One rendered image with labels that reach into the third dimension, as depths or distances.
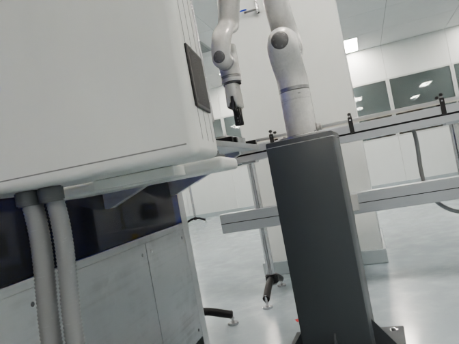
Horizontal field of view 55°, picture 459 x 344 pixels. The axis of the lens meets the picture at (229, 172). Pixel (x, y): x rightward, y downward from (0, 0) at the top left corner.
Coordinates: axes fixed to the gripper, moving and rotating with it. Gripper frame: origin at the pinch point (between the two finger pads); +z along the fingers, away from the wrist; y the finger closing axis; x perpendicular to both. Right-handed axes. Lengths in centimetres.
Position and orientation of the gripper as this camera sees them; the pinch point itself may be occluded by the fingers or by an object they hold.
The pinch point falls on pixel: (239, 120)
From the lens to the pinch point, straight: 181.4
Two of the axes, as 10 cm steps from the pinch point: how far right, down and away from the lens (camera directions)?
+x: 9.4, -1.8, -3.0
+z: 1.8, 9.8, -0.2
